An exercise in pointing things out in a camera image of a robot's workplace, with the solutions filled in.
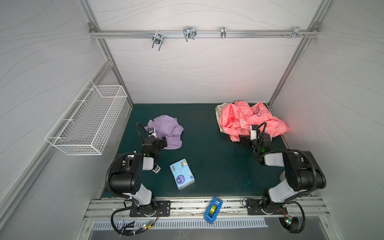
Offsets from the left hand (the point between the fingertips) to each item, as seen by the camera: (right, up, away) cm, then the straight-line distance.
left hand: (158, 134), depth 95 cm
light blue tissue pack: (+17, -20, -16) cm, 31 cm away
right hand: (+60, +2, 0) cm, 60 cm away
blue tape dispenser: (+33, -33, -27) cm, 53 cm away
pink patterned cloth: (+52, +10, +3) cm, 53 cm away
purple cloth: (+6, +4, +4) cm, 8 cm away
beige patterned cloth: (+42, +17, +20) cm, 50 cm away
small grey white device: (+2, -20, -9) cm, 22 cm away
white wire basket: (-27, +7, -27) cm, 39 cm away
